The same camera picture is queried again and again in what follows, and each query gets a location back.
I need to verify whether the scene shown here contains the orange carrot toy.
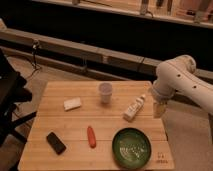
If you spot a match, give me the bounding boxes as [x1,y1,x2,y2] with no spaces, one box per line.
[87,126,96,148]

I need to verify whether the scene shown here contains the black rectangular block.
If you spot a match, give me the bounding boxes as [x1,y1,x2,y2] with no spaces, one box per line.
[46,132,66,155]

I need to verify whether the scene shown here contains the wooden folding table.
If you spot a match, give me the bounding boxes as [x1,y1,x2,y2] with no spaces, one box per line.
[18,81,174,171]

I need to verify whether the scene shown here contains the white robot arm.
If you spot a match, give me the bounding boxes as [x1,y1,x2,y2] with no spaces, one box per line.
[151,55,213,117]

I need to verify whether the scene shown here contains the green ceramic bowl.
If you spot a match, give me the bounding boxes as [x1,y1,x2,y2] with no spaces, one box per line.
[112,128,152,170]

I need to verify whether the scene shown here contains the black tripod stand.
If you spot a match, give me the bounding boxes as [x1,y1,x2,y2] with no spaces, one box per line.
[27,40,42,79]

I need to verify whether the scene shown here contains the black chair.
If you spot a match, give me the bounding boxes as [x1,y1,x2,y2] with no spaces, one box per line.
[0,49,36,147]

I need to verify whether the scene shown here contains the white ceramic cup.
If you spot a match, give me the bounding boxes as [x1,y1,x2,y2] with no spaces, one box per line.
[98,82,112,104]

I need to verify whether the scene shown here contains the white sponge block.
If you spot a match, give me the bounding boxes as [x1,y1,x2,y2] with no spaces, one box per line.
[64,97,82,111]

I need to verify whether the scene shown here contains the white squeeze bottle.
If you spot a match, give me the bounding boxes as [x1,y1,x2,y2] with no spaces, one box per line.
[123,94,146,122]

